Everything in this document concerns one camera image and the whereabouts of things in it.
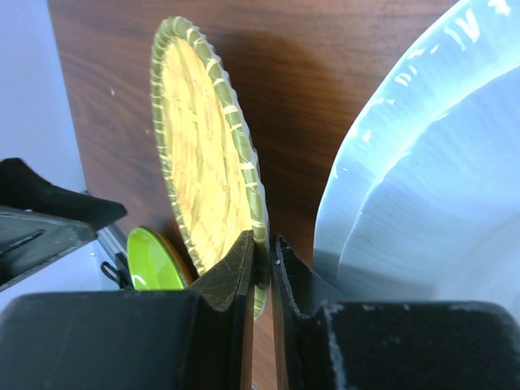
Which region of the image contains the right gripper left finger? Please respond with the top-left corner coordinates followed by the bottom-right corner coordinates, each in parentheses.
top-left (1, 231), bottom-right (255, 389)

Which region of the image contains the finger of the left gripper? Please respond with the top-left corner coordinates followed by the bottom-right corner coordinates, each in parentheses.
top-left (1, 158), bottom-right (127, 290)

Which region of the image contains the lime green plate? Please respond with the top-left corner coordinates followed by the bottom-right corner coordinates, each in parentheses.
top-left (127, 227), bottom-right (194, 291)

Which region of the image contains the woven bamboo plate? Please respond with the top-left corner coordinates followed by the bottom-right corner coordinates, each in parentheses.
top-left (149, 16), bottom-right (270, 317)

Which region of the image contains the aluminium rail frame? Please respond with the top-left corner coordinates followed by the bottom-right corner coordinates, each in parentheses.
top-left (76, 200), bottom-right (132, 291)

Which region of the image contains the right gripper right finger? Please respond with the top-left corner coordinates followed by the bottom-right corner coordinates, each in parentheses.
top-left (271, 235), bottom-right (519, 389)

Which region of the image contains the white blue-rimmed deep plate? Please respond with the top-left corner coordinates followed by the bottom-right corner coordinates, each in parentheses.
top-left (313, 1), bottom-right (519, 313)

